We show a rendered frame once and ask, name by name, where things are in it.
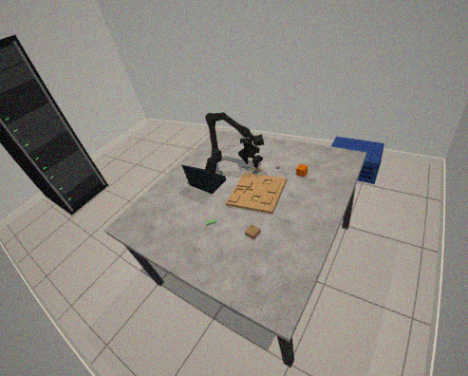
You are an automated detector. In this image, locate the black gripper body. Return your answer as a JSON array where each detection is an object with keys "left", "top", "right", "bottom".
[{"left": 238, "top": 147, "right": 263, "bottom": 163}]

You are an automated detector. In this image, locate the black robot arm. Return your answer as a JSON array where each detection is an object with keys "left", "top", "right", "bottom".
[{"left": 203, "top": 112, "right": 264, "bottom": 174}]

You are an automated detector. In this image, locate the orange cube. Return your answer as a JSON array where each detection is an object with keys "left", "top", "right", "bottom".
[{"left": 296, "top": 163, "right": 308, "bottom": 177}]

